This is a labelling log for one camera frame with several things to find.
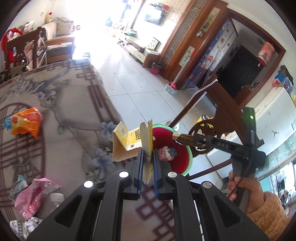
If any broom and dustpan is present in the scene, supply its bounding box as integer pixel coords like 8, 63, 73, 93
165, 57, 190, 95

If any beige fuzzy sleeve forearm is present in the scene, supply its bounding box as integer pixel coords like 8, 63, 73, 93
247, 192, 291, 240

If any brown gold small box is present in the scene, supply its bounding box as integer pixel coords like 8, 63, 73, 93
172, 133, 205, 148

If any yellow snack box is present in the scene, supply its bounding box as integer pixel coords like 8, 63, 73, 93
112, 120, 153, 185

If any red bag on chair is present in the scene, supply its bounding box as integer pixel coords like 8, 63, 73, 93
0, 27, 24, 68

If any green red trash bucket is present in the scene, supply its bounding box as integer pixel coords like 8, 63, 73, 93
152, 124, 193, 176

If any dark wooden chair far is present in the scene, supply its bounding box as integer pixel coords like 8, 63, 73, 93
4, 27, 47, 70

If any yellow toy on floor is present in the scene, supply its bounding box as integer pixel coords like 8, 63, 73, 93
197, 115, 214, 128

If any floral patterned tablecloth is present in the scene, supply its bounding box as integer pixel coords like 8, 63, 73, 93
0, 59, 200, 241

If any right hand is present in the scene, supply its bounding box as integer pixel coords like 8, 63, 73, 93
226, 171, 265, 214

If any red floor trash bin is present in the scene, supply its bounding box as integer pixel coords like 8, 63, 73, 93
150, 61, 165, 75

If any sofa with cushions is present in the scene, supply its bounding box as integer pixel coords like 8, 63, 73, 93
41, 17, 75, 64

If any pink milk carton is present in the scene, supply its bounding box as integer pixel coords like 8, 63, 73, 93
158, 146, 178, 162

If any orange snack bag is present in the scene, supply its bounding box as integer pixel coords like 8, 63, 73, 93
3, 108, 42, 138

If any carved wooden chair near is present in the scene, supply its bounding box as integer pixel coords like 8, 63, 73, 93
169, 75, 250, 181

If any low tv cabinet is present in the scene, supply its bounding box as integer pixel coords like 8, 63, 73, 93
117, 35, 161, 68

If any pink plastic wrapper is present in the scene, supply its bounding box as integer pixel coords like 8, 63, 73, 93
15, 178, 61, 221

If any red hanging lantern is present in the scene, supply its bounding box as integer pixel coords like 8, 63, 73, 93
257, 42, 275, 67

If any wall television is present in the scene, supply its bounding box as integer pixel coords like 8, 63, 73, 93
144, 4, 166, 25

